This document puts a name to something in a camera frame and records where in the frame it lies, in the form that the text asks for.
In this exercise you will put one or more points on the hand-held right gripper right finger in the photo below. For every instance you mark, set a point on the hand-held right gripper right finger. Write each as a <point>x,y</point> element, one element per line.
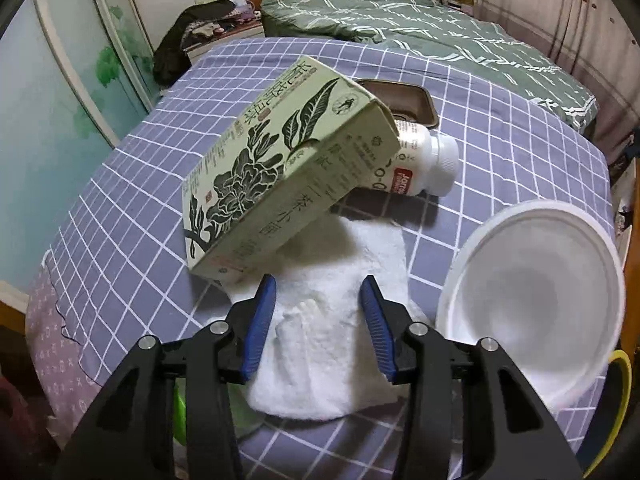
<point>376,325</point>

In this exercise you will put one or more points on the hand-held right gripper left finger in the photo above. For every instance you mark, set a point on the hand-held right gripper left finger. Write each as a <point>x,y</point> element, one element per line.
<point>260,325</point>

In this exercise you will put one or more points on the white fluffy towel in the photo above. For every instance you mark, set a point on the white fluffy towel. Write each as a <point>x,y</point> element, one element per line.
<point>320,320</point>

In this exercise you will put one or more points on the yellow trash bin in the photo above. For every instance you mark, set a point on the yellow trash bin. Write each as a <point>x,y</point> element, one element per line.
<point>617,400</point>

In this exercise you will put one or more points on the green floral tea box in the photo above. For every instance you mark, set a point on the green floral tea box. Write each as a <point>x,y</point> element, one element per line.
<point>270,170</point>

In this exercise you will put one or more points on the white plastic bowl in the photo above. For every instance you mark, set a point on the white plastic bowl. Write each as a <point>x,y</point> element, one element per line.
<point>530,300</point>

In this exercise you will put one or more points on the white pill bottle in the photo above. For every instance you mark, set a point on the white pill bottle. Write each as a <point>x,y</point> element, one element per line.
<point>425,160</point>

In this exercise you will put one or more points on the brown plastic tray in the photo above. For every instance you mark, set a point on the brown plastic tray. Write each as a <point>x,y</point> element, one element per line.
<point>405,102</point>

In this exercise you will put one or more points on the dark red clothing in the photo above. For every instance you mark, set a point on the dark red clothing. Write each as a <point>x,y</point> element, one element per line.
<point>20,410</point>

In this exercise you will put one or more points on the white nightstand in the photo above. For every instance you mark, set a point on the white nightstand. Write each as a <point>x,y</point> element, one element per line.
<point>225,42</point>

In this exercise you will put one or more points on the pile of dark clothes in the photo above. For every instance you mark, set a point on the pile of dark clothes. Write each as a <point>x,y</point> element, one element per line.
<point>180,45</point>

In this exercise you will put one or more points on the green checked duvet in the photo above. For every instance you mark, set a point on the green checked duvet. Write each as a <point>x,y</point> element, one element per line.
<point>410,30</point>

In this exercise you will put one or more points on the wardrobe with sliding doors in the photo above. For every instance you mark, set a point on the wardrobe with sliding doors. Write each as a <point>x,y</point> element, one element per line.
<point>60,85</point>

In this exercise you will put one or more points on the pink striped curtain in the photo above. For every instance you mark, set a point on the pink striped curtain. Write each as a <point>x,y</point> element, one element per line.
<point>550,20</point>

